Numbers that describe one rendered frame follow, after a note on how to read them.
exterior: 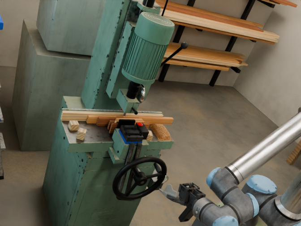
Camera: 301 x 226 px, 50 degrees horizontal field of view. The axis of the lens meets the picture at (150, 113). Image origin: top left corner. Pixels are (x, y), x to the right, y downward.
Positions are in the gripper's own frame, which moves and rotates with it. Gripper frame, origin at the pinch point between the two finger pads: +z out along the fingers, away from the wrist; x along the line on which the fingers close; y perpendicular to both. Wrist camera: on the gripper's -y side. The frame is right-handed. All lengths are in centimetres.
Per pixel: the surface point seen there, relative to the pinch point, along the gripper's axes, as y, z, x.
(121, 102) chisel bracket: 30, 43, 11
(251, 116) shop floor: -18, 209, -289
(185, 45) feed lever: 65, 19, -6
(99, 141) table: 12.2, 31.4, 25.3
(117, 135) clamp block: 16.5, 28.1, 17.7
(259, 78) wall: 37, 242, -323
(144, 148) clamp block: 12.3, 20.4, 5.9
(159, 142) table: 11.0, 31.0, -9.9
